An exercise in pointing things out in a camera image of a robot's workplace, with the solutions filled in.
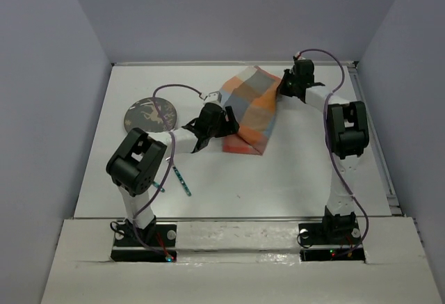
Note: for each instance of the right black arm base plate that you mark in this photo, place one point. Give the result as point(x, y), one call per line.
point(318, 246)

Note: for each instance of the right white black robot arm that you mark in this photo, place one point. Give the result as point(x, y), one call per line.
point(346, 136)

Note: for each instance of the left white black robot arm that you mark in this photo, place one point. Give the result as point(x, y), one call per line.
point(135, 163)

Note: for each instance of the orange grey checkered cloth napkin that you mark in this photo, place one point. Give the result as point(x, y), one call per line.
point(252, 95)

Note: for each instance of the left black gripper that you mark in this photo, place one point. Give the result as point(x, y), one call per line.
point(228, 127)

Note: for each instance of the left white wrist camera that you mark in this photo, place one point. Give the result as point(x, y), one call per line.
point(214, 98)

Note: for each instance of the spoon with teal handle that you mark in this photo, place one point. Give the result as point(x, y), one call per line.
point(158, 187)

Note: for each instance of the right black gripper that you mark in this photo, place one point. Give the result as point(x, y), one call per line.
point(281, 88)

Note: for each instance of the white front cover panel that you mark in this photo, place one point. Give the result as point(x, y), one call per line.
point(240, 262)

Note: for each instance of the dark round deer plate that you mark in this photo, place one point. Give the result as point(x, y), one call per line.
point(150, 117)

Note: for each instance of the aluminium table edge rail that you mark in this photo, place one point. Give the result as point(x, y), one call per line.
point(200, 63)

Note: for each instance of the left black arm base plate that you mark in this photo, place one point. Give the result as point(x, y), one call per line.
point(157, 244)

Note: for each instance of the fork with teal handle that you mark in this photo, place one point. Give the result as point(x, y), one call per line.
point(181, 180)

